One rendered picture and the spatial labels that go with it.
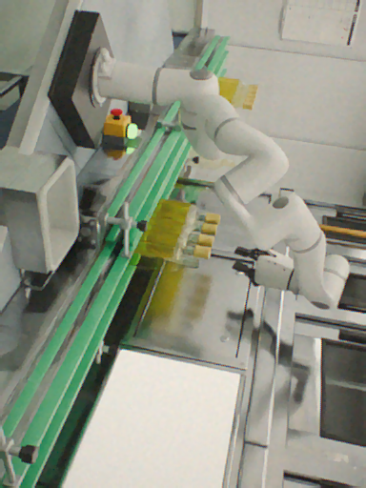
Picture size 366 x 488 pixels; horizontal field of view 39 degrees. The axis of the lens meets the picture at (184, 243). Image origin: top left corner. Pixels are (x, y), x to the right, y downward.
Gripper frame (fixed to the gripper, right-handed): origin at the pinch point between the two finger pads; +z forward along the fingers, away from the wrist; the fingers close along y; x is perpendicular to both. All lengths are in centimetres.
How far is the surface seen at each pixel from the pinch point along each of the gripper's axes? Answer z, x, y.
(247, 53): 202, -553, -114
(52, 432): 13, 67, -4
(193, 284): 12.2, 3.2, -12.6
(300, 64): 134, -571, -119
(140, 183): 33.6, -0.8, 13.6
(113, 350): 14.6, 42.6, -4.8
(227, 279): 4.4, -3.9, -12.4
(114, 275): 23.6, 28.3, 4.0
